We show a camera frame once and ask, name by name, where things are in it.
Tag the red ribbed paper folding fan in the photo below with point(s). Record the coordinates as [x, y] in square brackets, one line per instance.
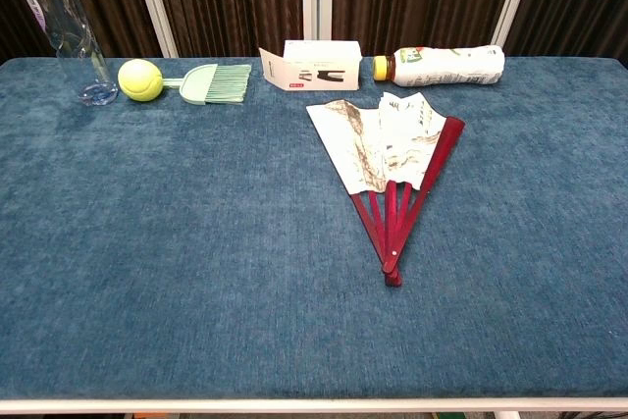
[353, 144]

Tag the mint green hand brush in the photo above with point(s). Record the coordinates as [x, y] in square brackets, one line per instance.
[196, 86]

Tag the white cardboard product box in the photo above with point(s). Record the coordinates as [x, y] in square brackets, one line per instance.
[319, 62]

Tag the blue velvet table cloth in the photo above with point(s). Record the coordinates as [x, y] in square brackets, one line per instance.
[196, 242]

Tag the white labelled yellow-capped drink bottle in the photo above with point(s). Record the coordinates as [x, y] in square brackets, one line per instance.
[441, 66]

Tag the yellow-green tennis ball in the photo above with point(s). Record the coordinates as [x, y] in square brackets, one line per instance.
[140, 79]

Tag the clear plastic water bottle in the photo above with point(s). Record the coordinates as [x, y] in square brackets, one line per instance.
[64, 21]

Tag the white table frame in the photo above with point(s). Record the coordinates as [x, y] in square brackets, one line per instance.
[294, 406]

